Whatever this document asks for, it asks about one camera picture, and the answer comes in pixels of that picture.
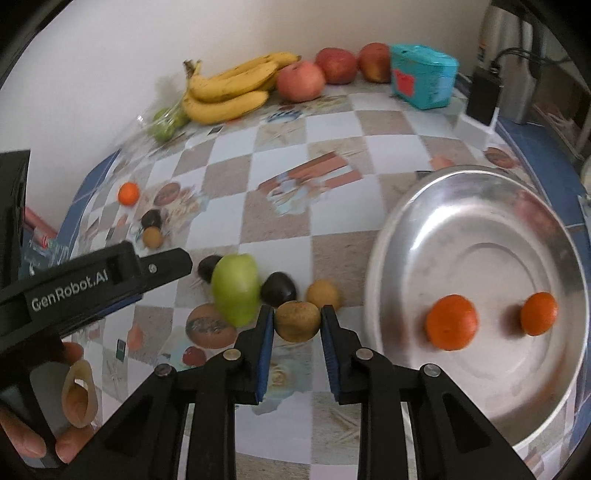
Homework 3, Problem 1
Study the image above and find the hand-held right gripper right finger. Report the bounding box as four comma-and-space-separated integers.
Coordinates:
321, 305, 546, 480

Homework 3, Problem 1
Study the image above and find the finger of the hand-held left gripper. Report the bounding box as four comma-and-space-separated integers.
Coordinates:
137, 247, 194, 291

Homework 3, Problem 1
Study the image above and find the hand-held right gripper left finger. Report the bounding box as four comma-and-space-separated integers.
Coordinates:
60, 305, 275, 480

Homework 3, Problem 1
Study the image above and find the green apple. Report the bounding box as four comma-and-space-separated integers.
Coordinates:
211, 253, 262, 328

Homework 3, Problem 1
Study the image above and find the round metal plate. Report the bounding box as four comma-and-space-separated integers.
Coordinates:
365, 165, 589, 455

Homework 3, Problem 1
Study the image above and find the person's left hand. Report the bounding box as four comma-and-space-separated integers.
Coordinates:
0, 342, 98, 468

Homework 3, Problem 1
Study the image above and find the clear glass mug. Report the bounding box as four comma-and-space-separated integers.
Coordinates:
21, 235, 70, 278

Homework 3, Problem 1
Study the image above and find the clear bag of green jujubes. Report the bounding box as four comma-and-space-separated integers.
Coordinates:
131, 100, 191, 146

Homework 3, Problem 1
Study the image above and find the yellow banana bunch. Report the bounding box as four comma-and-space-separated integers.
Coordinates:
181, 52, 303, 124

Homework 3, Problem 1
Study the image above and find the pink red apple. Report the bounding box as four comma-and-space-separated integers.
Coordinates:
276, 62, 326, 103

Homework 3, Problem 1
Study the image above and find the dark red apple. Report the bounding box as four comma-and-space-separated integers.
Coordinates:
315, 47, 358, 85
359, 42, 393, 84

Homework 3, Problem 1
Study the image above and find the teal plastic box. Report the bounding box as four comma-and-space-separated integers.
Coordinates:
389, 44, 459, 110

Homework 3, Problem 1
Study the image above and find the black cable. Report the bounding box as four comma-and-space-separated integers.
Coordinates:
490, 46, 573, 75

